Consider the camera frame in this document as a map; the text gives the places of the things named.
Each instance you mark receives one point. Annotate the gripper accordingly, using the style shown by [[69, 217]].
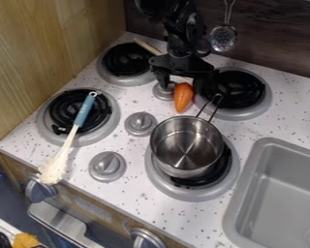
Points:
[[183, 64]]

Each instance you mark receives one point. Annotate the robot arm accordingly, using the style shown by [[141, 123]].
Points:
[[181, 22]]

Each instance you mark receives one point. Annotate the silver pot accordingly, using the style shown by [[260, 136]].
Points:
[[185, 151]]

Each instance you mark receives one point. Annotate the orange toy carrot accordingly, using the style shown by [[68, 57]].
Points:
[[183, 97]]

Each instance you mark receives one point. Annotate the wooden stick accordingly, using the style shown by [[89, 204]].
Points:
[[146, 46]]

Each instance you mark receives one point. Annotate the toy stove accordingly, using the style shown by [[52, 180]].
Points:
[[140, 124]]

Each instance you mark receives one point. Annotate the silver slotted spoon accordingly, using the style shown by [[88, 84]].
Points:
[[222, 38]]

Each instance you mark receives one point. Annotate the toy sink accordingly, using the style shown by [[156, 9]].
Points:
[[278, 197]]

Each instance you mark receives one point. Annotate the yellow cloth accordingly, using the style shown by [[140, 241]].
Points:
[[24, 241]]

